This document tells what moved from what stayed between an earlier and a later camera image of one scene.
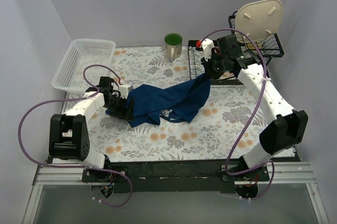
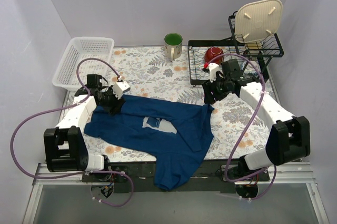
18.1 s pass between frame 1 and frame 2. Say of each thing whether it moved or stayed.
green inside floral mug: stayed
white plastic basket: stayed
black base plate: stayed
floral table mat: stayed
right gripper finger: moved
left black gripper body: stayed
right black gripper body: moved
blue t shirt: moved
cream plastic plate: stayed
